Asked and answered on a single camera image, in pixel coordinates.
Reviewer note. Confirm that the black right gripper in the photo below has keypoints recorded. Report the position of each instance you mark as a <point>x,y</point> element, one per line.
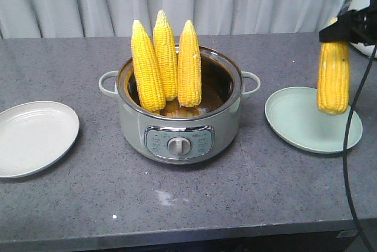
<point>355,26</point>

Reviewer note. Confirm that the corn cob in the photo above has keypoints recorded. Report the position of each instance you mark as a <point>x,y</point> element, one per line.
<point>189,67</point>
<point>164,45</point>
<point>146,70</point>
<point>333,78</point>

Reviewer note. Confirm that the green round plate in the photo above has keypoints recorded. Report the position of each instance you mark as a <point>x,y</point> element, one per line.
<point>293,115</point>

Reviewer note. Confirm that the green electric cooking pot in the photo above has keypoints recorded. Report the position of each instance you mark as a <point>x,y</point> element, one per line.
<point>184,135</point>

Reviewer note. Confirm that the black drawer sterilizer cabinet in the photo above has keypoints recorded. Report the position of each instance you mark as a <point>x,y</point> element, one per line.
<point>320,241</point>

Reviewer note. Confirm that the white pleated curtain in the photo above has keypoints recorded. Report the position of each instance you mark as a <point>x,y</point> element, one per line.
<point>104,18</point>

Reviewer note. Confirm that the beige round plate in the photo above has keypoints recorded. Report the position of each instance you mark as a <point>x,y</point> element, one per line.
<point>35,135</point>

